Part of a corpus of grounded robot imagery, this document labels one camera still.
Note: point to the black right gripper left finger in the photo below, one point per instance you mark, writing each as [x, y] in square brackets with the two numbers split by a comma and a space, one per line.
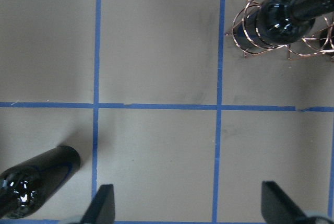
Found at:
[102, 207]

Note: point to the dark wine bottle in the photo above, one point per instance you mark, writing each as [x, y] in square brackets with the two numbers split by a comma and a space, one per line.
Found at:
[278, 22]
[27, 186]

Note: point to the copper wire bottle basket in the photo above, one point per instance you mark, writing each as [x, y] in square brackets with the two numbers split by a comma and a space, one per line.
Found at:
[319, 41]

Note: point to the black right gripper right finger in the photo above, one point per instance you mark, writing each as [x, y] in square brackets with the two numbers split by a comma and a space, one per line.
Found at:
[277, 207]

